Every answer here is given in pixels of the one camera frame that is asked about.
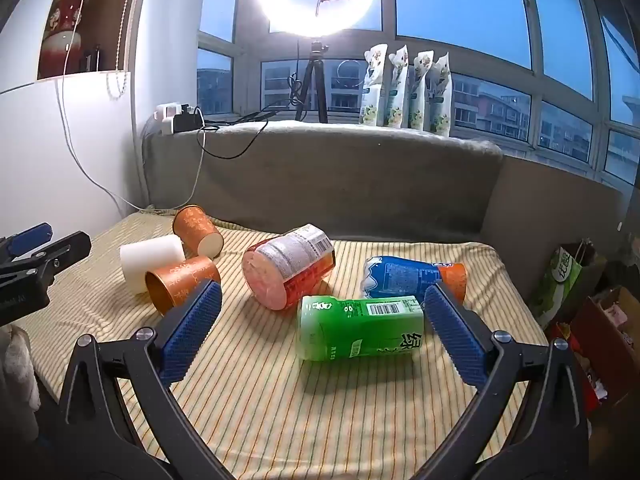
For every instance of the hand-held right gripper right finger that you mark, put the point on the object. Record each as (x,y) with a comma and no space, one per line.
(455,332)

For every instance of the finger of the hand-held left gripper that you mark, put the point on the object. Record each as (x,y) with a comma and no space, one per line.
(55,255)
(31,237)

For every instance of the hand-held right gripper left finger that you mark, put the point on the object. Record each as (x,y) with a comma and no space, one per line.
(192,330)

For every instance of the green drink carton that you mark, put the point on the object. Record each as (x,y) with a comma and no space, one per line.
(350,330)

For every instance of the orange patterned paper cup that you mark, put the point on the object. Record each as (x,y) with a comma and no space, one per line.
(192,227)
(175,280)

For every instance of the white paper cup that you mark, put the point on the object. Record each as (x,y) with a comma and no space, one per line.
(150,257)

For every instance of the white fluffy cloth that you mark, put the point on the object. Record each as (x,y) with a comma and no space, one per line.
(17,375)

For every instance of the blue snack bag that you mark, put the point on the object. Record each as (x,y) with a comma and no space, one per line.
(405,275)

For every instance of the yellow striped blanket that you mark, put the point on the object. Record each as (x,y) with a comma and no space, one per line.
(260,410)

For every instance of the green shopping bag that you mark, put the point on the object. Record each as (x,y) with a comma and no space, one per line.
(560,280)

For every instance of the cardboard box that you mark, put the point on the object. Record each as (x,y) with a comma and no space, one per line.
(612,345)

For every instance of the white power strip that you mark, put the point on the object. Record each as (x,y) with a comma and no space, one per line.
(164,119)

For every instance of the grey sofa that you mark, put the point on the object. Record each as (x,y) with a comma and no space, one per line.
(350,185)

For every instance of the black charger plug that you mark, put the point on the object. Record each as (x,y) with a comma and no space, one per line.
(186,121)

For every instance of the small black bottle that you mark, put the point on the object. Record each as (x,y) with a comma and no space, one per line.
(94,57)

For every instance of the red white vase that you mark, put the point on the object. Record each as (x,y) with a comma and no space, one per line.
(62,35)

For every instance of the white green refill pouch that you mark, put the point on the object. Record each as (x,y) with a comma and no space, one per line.
(441,102)
(397,92)
(374,90)
(420,95)

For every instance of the black tripod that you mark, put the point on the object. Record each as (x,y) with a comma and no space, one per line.
(314,85)

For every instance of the grey window frame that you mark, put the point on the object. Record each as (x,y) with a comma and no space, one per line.
(537,60)

